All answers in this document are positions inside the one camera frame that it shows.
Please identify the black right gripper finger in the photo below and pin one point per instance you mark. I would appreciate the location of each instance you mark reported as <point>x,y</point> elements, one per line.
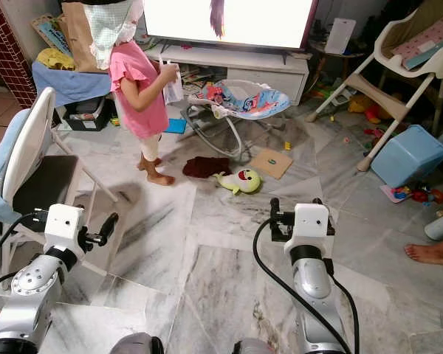
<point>317,201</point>
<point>275,210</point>

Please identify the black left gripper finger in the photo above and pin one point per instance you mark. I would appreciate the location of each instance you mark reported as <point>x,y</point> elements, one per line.
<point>109,225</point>

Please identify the yellow green plush toy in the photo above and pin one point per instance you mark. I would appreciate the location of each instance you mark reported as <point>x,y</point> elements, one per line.
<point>246,181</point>

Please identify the brown cardboard piece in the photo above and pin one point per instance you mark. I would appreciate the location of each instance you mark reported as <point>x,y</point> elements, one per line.
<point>272,163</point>

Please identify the dark red cloth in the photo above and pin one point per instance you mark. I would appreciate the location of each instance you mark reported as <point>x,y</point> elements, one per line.
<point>205,167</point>

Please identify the small colourful floor toys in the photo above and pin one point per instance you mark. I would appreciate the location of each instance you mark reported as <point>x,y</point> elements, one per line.
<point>410,193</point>

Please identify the blue plastic bin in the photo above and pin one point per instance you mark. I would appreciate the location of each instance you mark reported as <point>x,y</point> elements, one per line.
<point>410,155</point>

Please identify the white chair with blue cushion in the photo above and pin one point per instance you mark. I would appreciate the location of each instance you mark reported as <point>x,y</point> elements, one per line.
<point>29,147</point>

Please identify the black storage box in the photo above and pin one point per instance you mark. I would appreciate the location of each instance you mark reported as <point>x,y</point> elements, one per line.
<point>88,114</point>

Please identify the colourful baby bouncer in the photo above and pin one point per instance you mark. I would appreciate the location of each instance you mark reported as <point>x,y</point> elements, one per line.
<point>251,99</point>

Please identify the grey left robot leg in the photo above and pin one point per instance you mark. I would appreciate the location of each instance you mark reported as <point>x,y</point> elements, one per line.
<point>136,344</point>

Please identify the grey robot leg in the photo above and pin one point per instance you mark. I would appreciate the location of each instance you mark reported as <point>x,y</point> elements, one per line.
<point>255,346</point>
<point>136,344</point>

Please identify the grey right robot leg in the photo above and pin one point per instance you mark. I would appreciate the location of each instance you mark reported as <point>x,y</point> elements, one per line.
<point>255,346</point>

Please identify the person's bare foot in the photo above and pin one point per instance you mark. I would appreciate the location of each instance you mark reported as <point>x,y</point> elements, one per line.
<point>432,252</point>

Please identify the child in pink dress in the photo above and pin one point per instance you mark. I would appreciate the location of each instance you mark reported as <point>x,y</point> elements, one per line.
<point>140,88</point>

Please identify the white television stand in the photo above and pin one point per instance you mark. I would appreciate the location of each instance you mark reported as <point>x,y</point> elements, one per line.
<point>258,68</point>

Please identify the blue cloth cover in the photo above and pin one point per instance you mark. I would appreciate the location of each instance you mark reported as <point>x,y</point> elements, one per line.
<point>70,82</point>

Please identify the white flat board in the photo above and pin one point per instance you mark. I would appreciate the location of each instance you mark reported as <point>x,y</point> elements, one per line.
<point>340,35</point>

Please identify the yellow soft toy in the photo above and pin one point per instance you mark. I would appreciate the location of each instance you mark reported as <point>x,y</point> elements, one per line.
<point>55,59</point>

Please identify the brown paper bag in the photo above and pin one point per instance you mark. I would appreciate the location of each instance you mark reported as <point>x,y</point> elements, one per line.
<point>77,37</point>

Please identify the flat screen television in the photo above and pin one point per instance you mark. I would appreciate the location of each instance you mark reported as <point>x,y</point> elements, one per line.
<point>258,18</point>

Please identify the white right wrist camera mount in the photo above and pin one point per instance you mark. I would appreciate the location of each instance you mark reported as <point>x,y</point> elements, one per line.
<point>310,221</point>

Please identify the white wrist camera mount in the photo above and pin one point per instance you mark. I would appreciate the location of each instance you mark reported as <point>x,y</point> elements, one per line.
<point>63,225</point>
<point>310,221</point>

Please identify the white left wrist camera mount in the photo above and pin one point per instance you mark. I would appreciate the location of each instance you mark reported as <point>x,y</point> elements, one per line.
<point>63,225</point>

